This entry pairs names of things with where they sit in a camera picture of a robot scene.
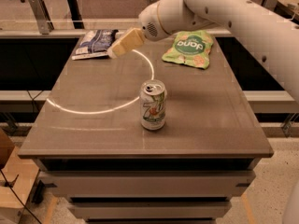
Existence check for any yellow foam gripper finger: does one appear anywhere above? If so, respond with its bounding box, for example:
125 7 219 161
107 28 146 58

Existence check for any blue chip bag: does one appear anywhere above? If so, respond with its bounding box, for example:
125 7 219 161
72 29 118 60

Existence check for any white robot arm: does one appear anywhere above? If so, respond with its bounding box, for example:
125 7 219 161
108 0 299 102

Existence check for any green chip bag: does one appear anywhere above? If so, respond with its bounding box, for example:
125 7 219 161
162 30 213 70

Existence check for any green white soda can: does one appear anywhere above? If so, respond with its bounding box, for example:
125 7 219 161
139 79 167 131

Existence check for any grey drawer cabinet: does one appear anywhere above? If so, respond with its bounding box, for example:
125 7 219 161
19 39 273 224

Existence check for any wooden box at left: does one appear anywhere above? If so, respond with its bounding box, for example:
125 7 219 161
0 129 40 224

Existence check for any left metal railing bracket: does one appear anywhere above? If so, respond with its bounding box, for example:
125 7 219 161
28 0 54 35

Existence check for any black floor cable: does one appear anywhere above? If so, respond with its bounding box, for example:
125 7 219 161
0 170 42 224

